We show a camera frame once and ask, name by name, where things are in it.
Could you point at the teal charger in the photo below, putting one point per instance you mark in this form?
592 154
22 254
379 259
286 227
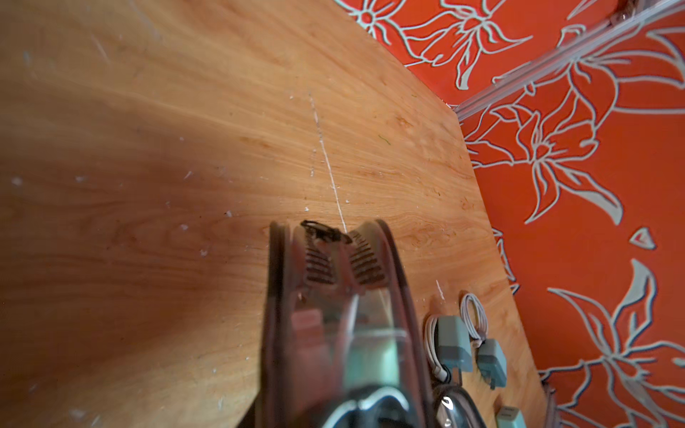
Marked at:
510 417
453 344

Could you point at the teal charger near right arm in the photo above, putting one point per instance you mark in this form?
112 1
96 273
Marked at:
492 364

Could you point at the teal charger front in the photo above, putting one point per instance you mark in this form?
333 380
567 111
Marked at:
510 417

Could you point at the teal wall charger plug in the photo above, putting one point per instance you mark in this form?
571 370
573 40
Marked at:
372 359

